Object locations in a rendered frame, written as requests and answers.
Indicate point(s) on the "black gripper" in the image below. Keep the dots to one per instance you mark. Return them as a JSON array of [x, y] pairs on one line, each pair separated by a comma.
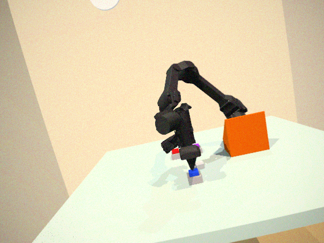
[[189, 151]]

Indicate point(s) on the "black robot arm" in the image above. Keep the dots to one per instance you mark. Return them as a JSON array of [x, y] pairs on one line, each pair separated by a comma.
[[168, 120]]

